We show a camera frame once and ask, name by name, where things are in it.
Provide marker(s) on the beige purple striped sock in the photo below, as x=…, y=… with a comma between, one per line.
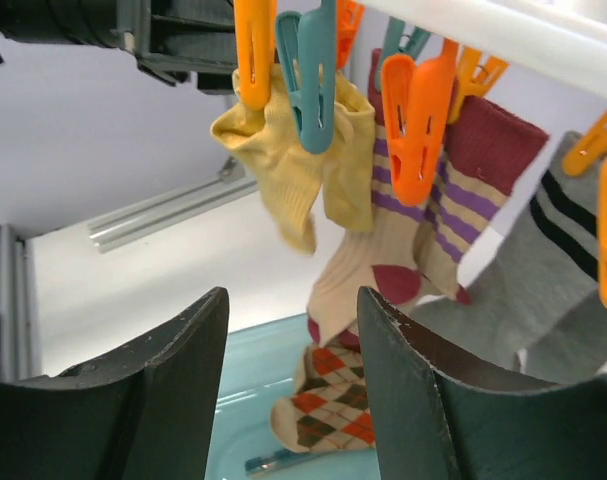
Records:
x=381, y=259
x=486, y=150

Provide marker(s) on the white round clip hanger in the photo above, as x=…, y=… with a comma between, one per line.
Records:
x=565, y=40

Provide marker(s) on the beige argyle sock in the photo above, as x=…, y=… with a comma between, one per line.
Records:
x=328, y=410

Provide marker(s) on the blue transparent tray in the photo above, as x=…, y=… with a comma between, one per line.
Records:
x=258, y=366

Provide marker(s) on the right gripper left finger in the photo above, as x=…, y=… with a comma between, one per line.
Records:
x=143, y=410

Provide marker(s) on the yellow clothespin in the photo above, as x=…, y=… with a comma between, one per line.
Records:
x=475, y=76

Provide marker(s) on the grey black striped sock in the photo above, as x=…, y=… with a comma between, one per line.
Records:
x=539, y=294

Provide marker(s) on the orange clothespin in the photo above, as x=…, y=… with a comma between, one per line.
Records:
x=416, y=99
x=255, y=43

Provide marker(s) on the orange clothespin on striped socks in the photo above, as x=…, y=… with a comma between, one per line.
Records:
x=416, y=99

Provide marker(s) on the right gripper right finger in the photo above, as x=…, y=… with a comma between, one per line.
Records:
x=440, y=412

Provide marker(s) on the yellow sock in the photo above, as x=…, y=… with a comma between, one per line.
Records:
x=288, y=177
x=348, y=167

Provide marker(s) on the teal clothespin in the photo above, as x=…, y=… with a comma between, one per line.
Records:
x=306, y=45

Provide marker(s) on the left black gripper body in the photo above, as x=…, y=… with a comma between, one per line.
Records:
x=171, y=40

